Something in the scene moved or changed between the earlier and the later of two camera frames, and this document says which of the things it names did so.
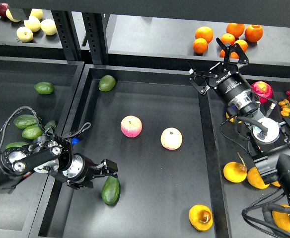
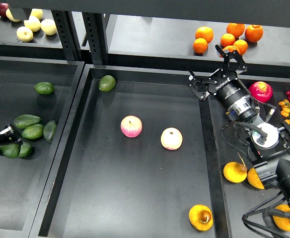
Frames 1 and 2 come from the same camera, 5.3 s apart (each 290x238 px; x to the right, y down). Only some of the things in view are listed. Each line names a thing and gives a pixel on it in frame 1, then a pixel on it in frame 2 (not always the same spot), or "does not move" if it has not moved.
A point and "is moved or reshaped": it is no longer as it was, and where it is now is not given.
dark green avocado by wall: x=49 y=124 does not move
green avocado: x=110 y=190 is moved or reshaped
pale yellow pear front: x=25 y=34 does not move
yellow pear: x=200 y=217 does not move
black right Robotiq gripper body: x=234 y=88 does not move
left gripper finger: x=107 y=168 to x=7 y=135
